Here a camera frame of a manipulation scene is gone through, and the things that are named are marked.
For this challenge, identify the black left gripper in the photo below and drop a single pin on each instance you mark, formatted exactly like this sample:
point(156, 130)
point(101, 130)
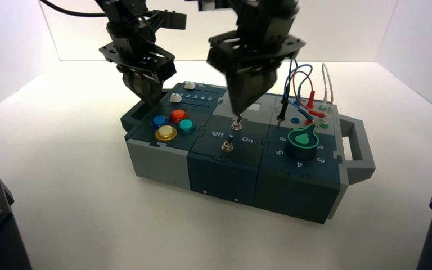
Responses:
point(137, 52)

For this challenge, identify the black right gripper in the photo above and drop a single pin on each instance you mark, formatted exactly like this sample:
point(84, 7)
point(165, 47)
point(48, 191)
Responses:
point(255, 46)

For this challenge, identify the metal toggle switch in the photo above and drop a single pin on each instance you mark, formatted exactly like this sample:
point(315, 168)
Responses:
point(237, 125)
point(228, 146)

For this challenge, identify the dark teal grey control box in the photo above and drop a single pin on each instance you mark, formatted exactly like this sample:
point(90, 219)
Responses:
point(221, 179)

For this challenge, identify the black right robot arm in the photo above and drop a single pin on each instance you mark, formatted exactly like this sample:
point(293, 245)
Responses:
point(264, 6)

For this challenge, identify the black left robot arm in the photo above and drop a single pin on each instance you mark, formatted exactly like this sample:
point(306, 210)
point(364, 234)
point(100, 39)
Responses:
point(123, 10)

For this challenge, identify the grey rectangular display window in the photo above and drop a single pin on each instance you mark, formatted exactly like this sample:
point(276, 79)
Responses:
point(254, 107)

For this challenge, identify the white slider knob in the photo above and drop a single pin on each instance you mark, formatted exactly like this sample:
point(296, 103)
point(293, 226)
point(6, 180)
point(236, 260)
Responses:
point(189, 85)
point(175, 98)

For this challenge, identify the blue round push button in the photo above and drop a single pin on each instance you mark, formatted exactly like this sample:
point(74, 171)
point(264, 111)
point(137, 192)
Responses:
point(159, 120)

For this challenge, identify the red round push button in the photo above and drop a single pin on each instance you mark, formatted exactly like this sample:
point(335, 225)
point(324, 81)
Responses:
point(179, 115)

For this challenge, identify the yellow round push button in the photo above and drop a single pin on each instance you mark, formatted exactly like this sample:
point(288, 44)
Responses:
point(166, 132)

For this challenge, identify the blue banana socket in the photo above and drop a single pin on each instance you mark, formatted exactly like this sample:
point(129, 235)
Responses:
point(295, 120)

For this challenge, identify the teal round push button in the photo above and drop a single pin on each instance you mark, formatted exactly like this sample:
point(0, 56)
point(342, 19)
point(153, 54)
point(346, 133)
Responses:
point(187, 126)

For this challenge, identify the green banana socket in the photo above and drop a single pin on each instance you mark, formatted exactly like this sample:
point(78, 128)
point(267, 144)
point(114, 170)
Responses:
point(325, 126)
point(323, 108)

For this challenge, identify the dark green rotary knob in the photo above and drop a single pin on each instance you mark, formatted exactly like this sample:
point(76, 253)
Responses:
point(302, 144)

